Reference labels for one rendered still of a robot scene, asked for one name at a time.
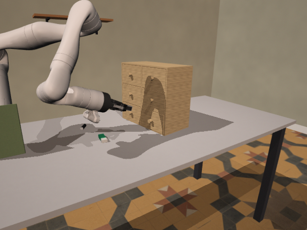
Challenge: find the light wood drawer front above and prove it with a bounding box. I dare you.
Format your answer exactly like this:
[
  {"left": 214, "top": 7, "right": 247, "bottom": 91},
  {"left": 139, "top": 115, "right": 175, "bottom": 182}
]
[
  {"left": 122, "top": 64, "right": 141, "bottom": 86},
  {"left": 123, "top": 102, "right": 141, "bottom": 125},
  {"left": 142, "top": 108, "right": 165, "bottom": 134},
  {"left": 142, "top": 88, "right": 165, "bottom": 113},
  {"left": 123, "top": 83, "right": 141, "bottom": 105},
  {"left": 142, "top": 67, "right": 166, "bottom": 91}
]

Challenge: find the white and green eraser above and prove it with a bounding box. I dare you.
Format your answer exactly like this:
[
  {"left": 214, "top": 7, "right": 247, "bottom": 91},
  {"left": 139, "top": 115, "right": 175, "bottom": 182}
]
[{"left": 98, "top": 134, "right": 107, "bottom": 143}]

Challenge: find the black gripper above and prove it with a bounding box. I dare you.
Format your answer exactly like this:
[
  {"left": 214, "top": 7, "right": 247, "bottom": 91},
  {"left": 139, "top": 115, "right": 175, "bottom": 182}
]
[{"left": 98, "top": 92, "right": 132, "bottom": 113}]

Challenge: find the small wooden chest of drawers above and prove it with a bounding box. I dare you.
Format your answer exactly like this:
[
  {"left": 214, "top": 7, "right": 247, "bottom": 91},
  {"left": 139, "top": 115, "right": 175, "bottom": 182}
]
[{"left": 121, "top": 61, "right": 193, "bottom": 136}]

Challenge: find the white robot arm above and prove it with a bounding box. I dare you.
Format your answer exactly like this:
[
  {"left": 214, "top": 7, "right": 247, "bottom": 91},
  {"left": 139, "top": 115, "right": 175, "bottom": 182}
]
[{"left": 0, "top": 0, "right": 104, "bottom": 123}]

